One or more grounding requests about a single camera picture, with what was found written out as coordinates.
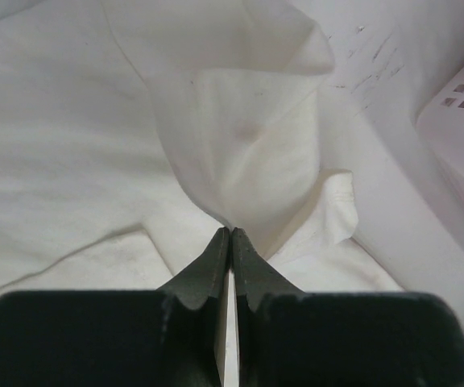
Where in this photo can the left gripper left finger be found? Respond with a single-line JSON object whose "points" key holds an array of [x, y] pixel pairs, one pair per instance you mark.
{"points": [[163, 337]]}

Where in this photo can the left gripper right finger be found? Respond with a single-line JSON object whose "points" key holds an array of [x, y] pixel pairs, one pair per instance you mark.
{"points": [[287, 337]]}

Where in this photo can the cream white t shirt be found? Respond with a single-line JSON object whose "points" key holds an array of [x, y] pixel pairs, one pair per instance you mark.
{"points": [[131, 130]]}

